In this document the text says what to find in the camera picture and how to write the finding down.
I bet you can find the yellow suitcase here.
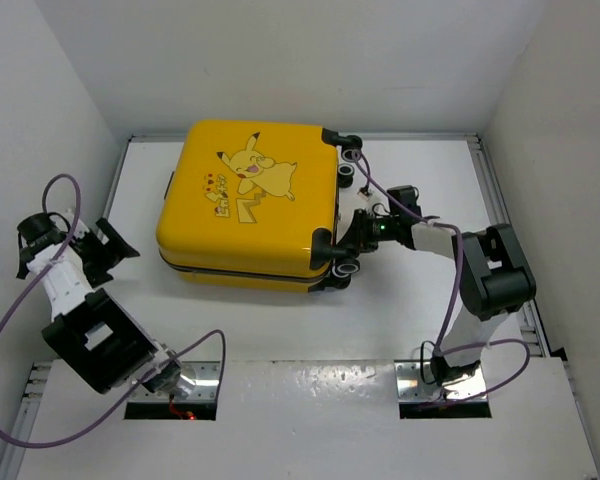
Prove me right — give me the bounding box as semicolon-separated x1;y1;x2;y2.
156;119;362;292

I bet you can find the metal base plate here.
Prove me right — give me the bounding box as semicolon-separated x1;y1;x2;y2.
128;361;220;404
394;360;487;404

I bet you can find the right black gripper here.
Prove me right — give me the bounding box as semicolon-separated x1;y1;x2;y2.
334;209;400;254

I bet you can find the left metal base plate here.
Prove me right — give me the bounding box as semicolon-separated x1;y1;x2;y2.
128;361;220;404

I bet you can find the white front panel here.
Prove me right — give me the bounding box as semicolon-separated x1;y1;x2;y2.
19;359;598;479

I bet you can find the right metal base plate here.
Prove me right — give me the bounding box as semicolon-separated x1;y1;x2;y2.
394;360;487;404

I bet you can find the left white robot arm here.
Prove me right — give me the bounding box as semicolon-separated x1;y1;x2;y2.
17;212;182;395

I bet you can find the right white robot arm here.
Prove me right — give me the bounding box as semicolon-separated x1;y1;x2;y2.
332;186;537;386

